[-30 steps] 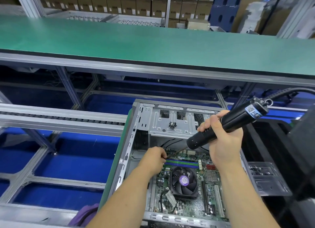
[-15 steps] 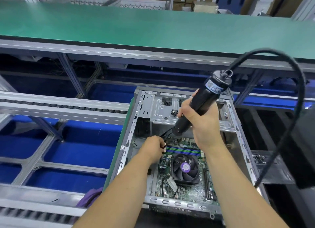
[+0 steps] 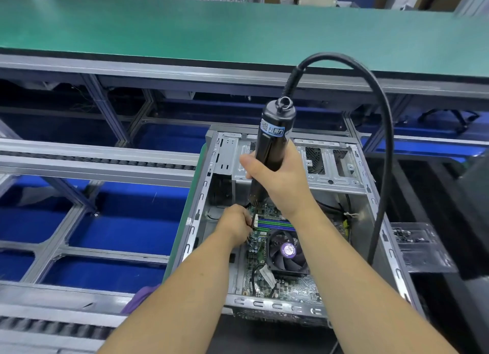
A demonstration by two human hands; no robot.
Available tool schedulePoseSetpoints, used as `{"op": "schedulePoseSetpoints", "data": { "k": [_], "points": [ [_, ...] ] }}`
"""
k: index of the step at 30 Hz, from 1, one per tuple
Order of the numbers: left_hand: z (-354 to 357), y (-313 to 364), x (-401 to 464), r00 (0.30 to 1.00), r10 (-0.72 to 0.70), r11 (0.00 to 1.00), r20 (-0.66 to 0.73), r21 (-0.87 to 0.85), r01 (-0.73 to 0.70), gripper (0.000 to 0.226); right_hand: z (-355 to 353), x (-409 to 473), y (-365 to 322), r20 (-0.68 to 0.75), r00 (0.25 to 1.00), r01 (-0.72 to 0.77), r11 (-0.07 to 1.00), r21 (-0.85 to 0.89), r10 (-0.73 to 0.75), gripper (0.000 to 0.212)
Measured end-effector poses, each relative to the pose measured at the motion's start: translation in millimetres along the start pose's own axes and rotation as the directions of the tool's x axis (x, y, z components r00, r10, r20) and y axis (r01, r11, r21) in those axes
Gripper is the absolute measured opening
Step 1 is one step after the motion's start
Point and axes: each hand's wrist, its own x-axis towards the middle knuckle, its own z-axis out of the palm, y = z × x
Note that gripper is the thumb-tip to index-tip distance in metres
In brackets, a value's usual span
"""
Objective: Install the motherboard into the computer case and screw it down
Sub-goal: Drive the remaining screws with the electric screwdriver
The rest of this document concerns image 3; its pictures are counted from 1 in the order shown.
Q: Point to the green motherboard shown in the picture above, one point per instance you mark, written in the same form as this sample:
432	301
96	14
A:
305	285

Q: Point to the person's right hand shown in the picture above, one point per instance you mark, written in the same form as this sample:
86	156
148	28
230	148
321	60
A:
283	182

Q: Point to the clear plastic screw tray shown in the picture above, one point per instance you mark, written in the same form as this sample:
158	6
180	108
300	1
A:
424	247

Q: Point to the grey flat metal rail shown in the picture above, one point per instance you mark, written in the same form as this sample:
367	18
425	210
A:
92	160

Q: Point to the person's left hand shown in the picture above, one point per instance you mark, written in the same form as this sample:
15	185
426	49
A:
235	226

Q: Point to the green conveyor belt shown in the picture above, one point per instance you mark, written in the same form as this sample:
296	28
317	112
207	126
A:
153	33

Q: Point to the grey metal computer case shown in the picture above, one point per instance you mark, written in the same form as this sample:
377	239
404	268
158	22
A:
218	174

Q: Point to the grey roller conveyor rail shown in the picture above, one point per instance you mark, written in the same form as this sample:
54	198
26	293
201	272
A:
53	312

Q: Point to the person's left forearm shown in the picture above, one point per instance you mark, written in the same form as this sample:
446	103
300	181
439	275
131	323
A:
172	304

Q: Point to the person's right forearm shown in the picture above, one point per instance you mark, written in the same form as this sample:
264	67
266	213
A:
374	296

